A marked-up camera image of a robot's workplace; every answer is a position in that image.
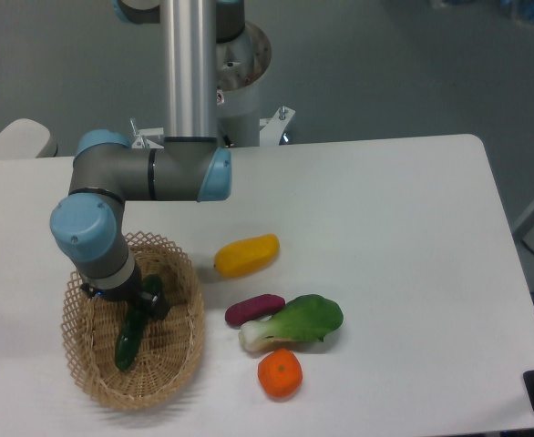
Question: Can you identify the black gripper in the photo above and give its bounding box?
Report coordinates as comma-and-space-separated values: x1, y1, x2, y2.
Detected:
80, 268, 171, 320

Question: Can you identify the green cucumber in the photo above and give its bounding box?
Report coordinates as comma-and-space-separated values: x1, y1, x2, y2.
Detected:
115, 274, 163, 371

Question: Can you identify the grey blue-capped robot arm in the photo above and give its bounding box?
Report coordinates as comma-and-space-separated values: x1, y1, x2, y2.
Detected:
50, 1, 245, 320

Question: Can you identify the woven wicker basket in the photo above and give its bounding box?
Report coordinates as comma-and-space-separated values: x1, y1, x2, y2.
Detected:
61, 231, 204, 410

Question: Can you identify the yellow mango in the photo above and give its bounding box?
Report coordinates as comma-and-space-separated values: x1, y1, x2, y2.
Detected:
214, 234, 280, 279

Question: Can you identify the purple sweet potato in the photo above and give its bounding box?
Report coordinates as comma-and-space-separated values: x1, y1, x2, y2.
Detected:
224, 294, 285, 327

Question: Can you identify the orange tangerine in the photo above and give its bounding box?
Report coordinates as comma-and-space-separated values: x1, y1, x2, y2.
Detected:
257, 349, 303, 400

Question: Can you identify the green bok choy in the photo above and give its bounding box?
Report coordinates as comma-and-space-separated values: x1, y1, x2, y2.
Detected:
239, 294, 344, 352

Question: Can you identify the white chair back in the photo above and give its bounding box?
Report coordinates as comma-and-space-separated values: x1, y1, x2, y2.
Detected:
0, 118, 58, 160

